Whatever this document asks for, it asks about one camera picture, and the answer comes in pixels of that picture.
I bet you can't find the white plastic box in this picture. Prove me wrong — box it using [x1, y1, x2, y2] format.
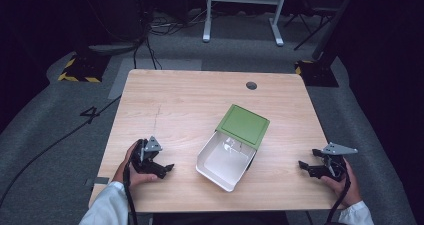
[195, 130, 258, 193]

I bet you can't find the grey metal pole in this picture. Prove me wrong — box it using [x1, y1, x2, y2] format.
[311, 0, 360, 61]

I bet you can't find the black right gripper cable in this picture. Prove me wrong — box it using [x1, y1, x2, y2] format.
[324, 166, 352, 225]

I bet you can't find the bundle of black floor cables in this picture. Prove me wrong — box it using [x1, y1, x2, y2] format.
[132, 4, 208, 71]

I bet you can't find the green box lid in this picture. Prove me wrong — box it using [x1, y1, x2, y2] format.
[215, 103, 271, 151]

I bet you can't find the person's left hand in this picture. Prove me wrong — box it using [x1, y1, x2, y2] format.
[112, 140, 160, 188]

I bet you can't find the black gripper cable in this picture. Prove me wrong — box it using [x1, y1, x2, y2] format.
[324, 166, 352, 225]
[122, 161, 139, 225]

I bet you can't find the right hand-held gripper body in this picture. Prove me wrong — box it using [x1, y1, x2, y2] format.
[311, 142, 359, 183]

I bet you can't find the black folding stand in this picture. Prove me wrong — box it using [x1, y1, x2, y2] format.
[283, 5, 335, 52]

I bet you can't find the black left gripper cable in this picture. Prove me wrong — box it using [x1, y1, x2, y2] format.
[122, 161, 139, 225]

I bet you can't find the black stand base striped tape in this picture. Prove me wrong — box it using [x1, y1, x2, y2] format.
[294, 59, 340, 88]
[57, 52, 112, 84]

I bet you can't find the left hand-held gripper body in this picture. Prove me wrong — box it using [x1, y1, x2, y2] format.
[130, 135, 164, 175]

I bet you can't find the black floor cable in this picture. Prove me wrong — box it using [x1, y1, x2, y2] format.
[0, 95, 122, 209]

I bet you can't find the person's right hand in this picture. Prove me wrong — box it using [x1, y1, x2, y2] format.
[320, 158, 363, 209]

